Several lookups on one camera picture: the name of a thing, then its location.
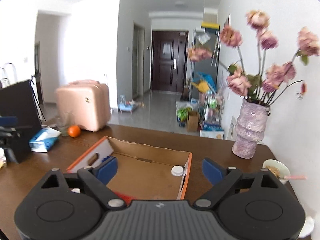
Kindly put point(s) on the wire rack with bottles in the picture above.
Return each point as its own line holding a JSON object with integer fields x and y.
{"x": 212, "y": 112}

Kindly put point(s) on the pale green ceramic bowl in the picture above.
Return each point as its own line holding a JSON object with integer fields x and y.
{"x": 278, "y": 169}

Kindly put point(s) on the dried pink rose bouquet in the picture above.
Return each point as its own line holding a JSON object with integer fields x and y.
{"x": 260, "y": 88}

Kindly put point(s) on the blue tissue pack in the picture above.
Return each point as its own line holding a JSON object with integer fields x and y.
{"x": 44, "y": 140}

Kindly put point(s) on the crumpled white tissue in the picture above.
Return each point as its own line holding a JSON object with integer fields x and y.
{"x": 307, "y": 228}

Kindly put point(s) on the grey refrigerator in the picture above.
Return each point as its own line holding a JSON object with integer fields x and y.
{"x": 206, "y": 38}

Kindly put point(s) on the clear glass cup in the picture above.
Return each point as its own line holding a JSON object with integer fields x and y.
{"x": 62, "y": 124}

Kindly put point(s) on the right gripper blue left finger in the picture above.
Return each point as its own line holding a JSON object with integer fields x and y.
{"x": 106, "y": 170}

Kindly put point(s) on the purple textured flower vase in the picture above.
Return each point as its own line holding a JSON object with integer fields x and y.
{"x": 250, "y": 128}

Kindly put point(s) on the small brown cardboard box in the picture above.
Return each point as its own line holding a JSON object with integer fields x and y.
{"x": 193, "y": 121}

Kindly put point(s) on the orange fruit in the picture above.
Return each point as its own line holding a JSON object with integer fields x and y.
{"x": 74, "y": 131}

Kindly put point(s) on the pink spoon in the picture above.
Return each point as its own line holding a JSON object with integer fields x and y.
{"x": 295, "y": 177}

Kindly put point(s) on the small white round cap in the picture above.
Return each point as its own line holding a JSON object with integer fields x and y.
{"x": 177, "y": 171}

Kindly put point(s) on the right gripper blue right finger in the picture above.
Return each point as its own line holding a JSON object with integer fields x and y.
{"x": 212, "y": 171}

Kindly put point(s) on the yellow blue toy pile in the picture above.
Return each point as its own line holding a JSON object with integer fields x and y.
{"x": 204, "y": 83}

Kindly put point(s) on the red cardboard tray box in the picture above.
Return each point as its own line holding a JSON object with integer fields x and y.
{"x": 144, "y": 171}

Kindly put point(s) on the dark brown entrance door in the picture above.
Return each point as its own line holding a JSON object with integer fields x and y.
{"x": 169, "y": 60}

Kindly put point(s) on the pink hard suitcase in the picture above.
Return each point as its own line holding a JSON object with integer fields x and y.
{"x": 86, "y": 102}

